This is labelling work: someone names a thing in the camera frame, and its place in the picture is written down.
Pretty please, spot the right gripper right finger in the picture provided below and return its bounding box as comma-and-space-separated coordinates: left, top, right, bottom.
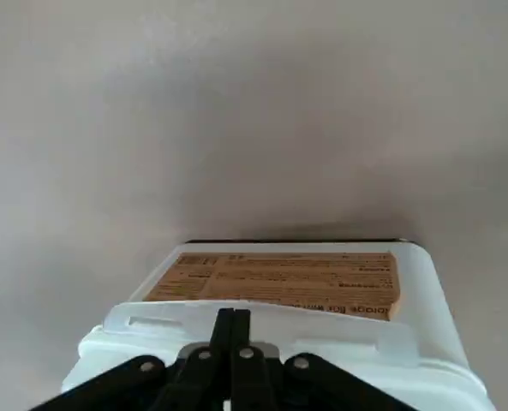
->
235, 308, 404, 411

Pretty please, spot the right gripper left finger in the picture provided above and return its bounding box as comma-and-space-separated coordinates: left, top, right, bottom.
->
26, 307, 236, 411

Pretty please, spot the translucent plastic box lid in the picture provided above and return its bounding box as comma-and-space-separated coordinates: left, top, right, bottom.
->
59, 298, 494, 411

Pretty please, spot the white plastic preservation box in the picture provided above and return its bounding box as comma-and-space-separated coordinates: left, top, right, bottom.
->
127, 239, 471, 369

